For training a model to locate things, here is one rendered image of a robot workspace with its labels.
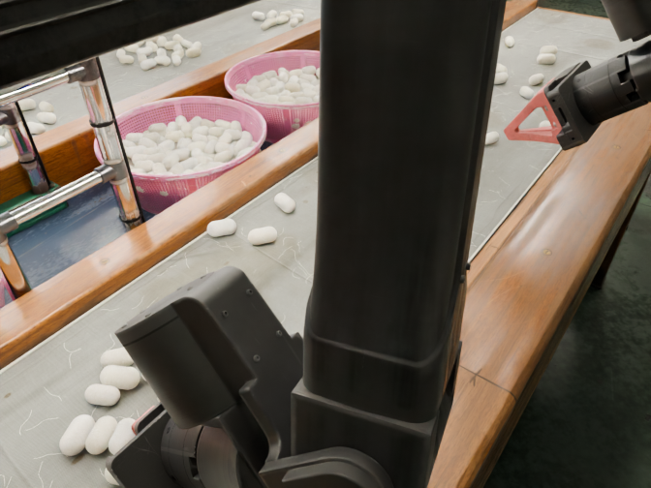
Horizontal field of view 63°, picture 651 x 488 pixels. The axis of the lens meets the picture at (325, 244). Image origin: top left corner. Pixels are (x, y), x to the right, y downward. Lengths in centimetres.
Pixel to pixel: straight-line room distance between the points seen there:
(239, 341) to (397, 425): 8
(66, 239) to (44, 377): 32
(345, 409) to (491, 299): 39
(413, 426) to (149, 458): 20
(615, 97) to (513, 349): 27
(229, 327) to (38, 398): 36
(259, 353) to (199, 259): 42
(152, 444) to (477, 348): 31
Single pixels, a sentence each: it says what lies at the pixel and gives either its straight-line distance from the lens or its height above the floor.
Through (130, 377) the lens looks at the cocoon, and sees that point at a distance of 54.
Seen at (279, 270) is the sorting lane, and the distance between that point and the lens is 63.
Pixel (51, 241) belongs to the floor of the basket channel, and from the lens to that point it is 88.
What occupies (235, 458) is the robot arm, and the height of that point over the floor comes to 93.
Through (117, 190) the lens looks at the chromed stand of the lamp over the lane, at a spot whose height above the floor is 82.
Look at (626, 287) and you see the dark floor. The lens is 191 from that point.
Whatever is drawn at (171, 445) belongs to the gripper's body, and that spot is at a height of 87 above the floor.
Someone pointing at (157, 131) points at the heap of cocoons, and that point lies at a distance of 98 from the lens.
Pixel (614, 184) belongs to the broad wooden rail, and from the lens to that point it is 83.
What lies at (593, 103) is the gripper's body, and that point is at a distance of 62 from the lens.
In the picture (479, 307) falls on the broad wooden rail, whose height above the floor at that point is 76.
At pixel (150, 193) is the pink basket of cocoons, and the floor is 73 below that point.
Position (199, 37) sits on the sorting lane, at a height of 74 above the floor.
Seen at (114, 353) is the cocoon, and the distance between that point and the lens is 56.
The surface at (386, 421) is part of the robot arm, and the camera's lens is 21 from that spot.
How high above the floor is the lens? 117
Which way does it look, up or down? 39 degrees down
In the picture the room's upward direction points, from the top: 1 degrees counter-clockwise
